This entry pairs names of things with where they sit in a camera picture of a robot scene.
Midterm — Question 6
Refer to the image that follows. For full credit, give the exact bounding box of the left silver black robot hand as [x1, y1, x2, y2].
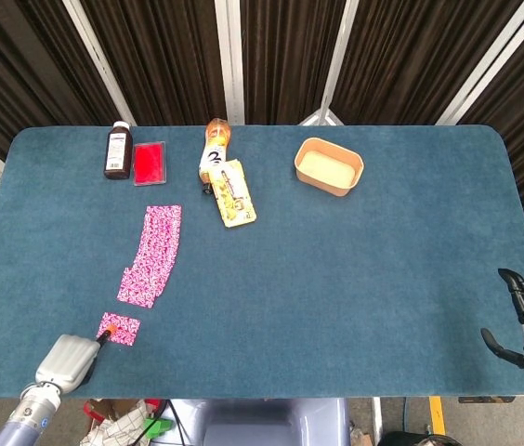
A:
[33, 323, 120, 397]

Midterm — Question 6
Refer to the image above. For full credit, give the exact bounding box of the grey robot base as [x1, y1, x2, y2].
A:
[168, 398, 352, 446]

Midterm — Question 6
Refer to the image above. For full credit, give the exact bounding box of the pink patterned card row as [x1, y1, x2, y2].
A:
[116, 204, 183, 309]

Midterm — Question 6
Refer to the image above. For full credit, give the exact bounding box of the cardboard box with paper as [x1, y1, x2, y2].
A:
[80, 398, 166, 446]

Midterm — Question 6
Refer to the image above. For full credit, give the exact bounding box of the green plastic object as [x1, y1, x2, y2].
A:
[144, 416, 175, 439]

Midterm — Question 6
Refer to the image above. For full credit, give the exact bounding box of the black bag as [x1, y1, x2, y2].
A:
[376, 430, 461, 446]

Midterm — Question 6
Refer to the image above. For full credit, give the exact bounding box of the brown medicine bottle white label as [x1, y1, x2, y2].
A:
[103, 120, 134, 181]

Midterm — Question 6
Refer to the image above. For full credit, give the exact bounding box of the red flat plastic case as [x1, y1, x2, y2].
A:
[132, 140, 168, 188]

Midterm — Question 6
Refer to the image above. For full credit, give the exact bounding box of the yellow snack packet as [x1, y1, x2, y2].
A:
[207, 158, 258, 229]

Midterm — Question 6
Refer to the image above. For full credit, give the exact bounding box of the blue felt table mat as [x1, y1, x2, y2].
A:
[0, 124, 524, 400]

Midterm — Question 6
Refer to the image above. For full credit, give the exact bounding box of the orange drink bottle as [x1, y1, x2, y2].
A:
[198, 117, 234, 191]

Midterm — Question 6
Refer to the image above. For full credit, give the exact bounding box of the orange oval bowl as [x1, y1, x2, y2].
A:
[294, 137, 365, 198]

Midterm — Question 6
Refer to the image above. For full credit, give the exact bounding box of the white frame post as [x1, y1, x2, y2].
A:
[435, 0, 524, 126]
[297, 0, 360, 127]
[60, 0, 138, 126]
[214, 0, 246, 125]

